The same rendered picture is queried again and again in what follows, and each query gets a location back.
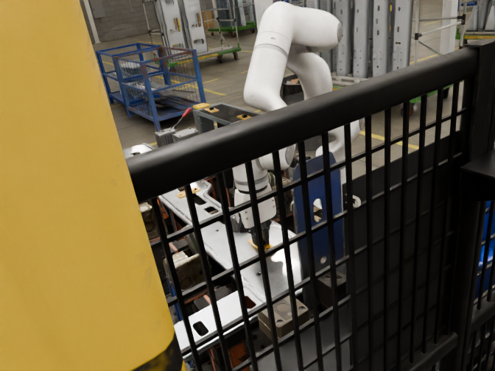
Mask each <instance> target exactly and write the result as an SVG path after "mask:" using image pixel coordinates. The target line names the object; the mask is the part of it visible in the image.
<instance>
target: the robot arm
mask: <svg viewBox="0 0 495 371"><path fill-rule="evenodd" d="M342 34H343V29H342V25H341V23H340V22H339V20H338V19H337V18H336V17H335V16H333V15H332V14H331V13H328V12H326V11H323V10H317V9H312V8H305V7H297V6H294V5H291V4H289V3H286V2H283V1H278V2H276V3H274V4H271V5H270V6H269V7H268V8H267V9H266V10H265V12H264V14H263V16H262V18H261V22H260V25H259V30H258V33H257V36H256V42H255V46H254V49H253V54H252V57H251V61H250V67H249V70H248V73H247V79H246V83H245V89H244V100H245V102H246V104H247V105H249V106H251V107H253V108H255V109H258V110H262V111H264V112H270V111H272V110H276V109H279V108H281V107H285V106H287V105H286V104H285V102H284V101H283V100H282V99H281V97H280V89H281V83H282V80H283V77H284V72H285V68H288V69H289V70H290V71H292V72H293V73H295V74H296V75H297V77H298V79H299V81H300V83H301V87H302V89H303V94H304V100H306V99H310V98H312V97H315V96H319V95H321V94H324V93H328V92H330V91H332V89H333V84H332V79H331V74H330V70H329V67H328V65H327V63H326V62H325V60H323V59H322V58H321V57H319V56H317V55H316V54H314V53H313V52H326V51H329V50H331V49H333V48H334V47H336V46H337V45H338V43H339V42H340V40H341V38H342ZM364 122H365V120H364V118H363V119H360V120H357V121H354V122H351V143H352V141H353V140H354V139H355V138H356V137H357V136H358V134H359V133H360V131H361V129H362V128H363V125H364ZM328 134H329V137H335V138H336V140H335V141H332V142H331V143H329V151H330V152H332V153H333V155H334V158H335V160H336V162H340V161H341V160H345V139H344V126H341V127H338V128H336V129H334V130H331V131H328ZM295 145H296V144H294V145H292V146H288V147H286V148H284V149H280V150H279V157H280V164H281V170H285V169H287V168H288V167H289V166H290V164H291V162H292V159H293V156H294V153H295ZM252 167H253V176H254V182H255V187H256V196H257V197H258V196H261V195H262V194H266V193H267V192H269V191H272V189H271V187H270V184H269V179H268V173H267V170H274V166H273V154H272V153H270V154H269V155H265V156H263V157H260V158H257V159H255V160H252ZM232 169H233V173H234V181H235V186H236V188H237V189H236V190H235V195H234V204H235V206H237V205H240V204H242V203H244V202H247V201H249V200H250V194H249V188H248V179H247V175H246V169H245V164H242V165H239V166H236V167H234V168H232ZM258 207H259V216H260V222H261V231H262V236H263V240H264V241H265V243H266V244H269V243H270V242H269V231H268V230H269V229H270V224H271V223H272V221H273V219H274V218H276V217H277V215H278V213H277V212H276V207H275V200H274V197H272V198H270V199H267V200H265V201H263V202H260V203H259V204H258ZM236 221H237V222H238V223H239V226H238V231H239V232H240V233H250V234H251V237H252V242H253V244H255V245H256V246H258V245H257V240H256V231H255V227H254V221H253V212H252V208H251V207H250V208H247V209H245V210H243V211H240V212H238V213H236Z"/></svg>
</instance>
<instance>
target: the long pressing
mask: <svg viewBox="0 0 495 371"><path fill-rule="evenodd" d="M153 149H155V148H154V147H153V146H151V145H149V144H147V143H142V144H139V145H137V146H133V147H131V148H128V149H123V153H124V157H125V158H129V157H132V156H133V155H132V153H134V152H140V153H143V152H147V151H150V150H153ZM191 187H192V188H194V187H198V188H199V189H200V191H198V192H196V193H193V194H195V195H197V196H198V197H199V198H201V199H202V200H203V201H205V202H206V204H204V205H198V204H196V203H195V207H196V210H197V216H198V220H199V222H200V221H203V220H204V219H207V218H209V217H211V216H214V215H216V214H218V213H221V212H222V206H221V203H219V202H218V201H216V200H215V199H214V198H212V197H210V196H209V195H210V193H211V192H212V190H213V187H212V184H210V183H209V182H207V181H206V180H204V179H203V180H199V181H197V182H195V183H192V184H191ZM179 193H180V191H179V190H177V189H176V190H174V191H170V192H168V193H166V194H163V195H160V196H159V198H160V200H161V202H162V203H163V204H164V205H165V206H167V207H168V209H170V210H171V211H172V212H173V213H174V214H175V215H176V216H178V217H179V218H180V219H181V220H182V221H183V222H184V223H186V224H187V225H189V226H191V225H192V219H191V216H190V213H189V206H188V203H187V199H186V197H183V198H178V197H177V196H176V194H179ZM210 207H213V208H215V209H216V210H217V211H219V212H217V213H215V214H209V213H208V212H207V211H205V209H206V208H210ZM216 230H218V231H216ZM268 231H269V242H270V243H271V244H272V245H273V246H275V245H277V244H280V243H281V242H283V239H282V232H281V225H280V224H279V223H277V222H275V221H274V220H273V221H272V223H271V224H270V229H269V230H268ZM201 233H202V237H203V243H204V247H205V250H206V253H207V254H208V255H209V256H210V257H211V258H212V259H213V260H214V261H215V262H216V263H218V264H219V265H220V266H221V267H222V268H223V269H224V270H227V269H230V268H231V267H233V264H232V260H231V253H230V248H229V244H228V237H227V233H226V229H225V225H224V224H223V223H221V222H220V221H218V222H215V223H213V224H211V225H209V226H207V227H204V228H202V229H201ZM249 239H252V237H251V234H250V233H240V232H238V233H235V232H234V240H235V245H236V252H237V256H238V261H239V264H240V263H242V262H243V261H246V260H247V259H249V258H252V257H253V256H255V255H258V254H259V251H258V249H256V248H255V247H254V246H253V245H252V244H250V243H249V242H248V240H249ZM289 247H290V254H291V260H292V273H293V280H294V285H295V284H297V283H300V282H301V272H300V264H299V257H298V244H297V242H295V243H294V244H291V245H290V246H289ZM266 262H267V271H268V277H269V282H270V291H271V297H272V298H273V297H274V296H276V295H278V294H280V293H282V292H284V291H285V290H287V289H288V288H289V287H288V280H287V268H286V262H285V256H284V249H282V250H279V251H278V252H275V253H273V254H272V255H270V256H268V257H266ZM240 272H241V277H242V284H243V288H247V289H249V290H250V291H251V292H252V293H253V294H254V295H255V296H256V297H257V298H259V299H260V300H261V301H262V302H263V303H264V302H266V297H265V293H264V284H263V279H262V273H261V264H260V261H258V262H256V263H254V264H252V265H250V266H248V267H246V268H244V269H243V270H241V271H240ZM258 273H261V274H260V275H257V274H258Z"/></svg>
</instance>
